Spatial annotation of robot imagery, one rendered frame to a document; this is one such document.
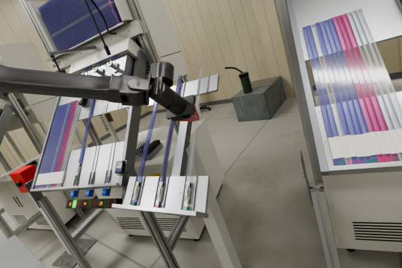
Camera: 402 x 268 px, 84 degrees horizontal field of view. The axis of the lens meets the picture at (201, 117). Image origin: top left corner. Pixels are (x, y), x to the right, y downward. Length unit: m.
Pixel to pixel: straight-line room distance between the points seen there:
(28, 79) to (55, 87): 0.07
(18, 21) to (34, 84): 4.75
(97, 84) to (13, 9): 4.89
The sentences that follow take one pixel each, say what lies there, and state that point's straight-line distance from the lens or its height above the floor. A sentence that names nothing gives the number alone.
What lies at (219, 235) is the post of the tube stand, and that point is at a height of 0.39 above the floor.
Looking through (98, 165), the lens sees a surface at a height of 0.79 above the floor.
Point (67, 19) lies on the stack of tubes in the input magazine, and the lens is 1.57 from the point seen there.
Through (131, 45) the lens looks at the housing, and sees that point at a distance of 1.30.
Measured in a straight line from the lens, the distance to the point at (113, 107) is 1.25.
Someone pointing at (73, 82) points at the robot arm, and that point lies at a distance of 0.66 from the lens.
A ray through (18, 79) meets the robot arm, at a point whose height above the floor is 1.20.
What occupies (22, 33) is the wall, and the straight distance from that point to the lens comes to 5.36.
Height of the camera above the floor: 1.13
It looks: 16 degrees down
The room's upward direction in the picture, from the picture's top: 19 degrees counter-clockwise
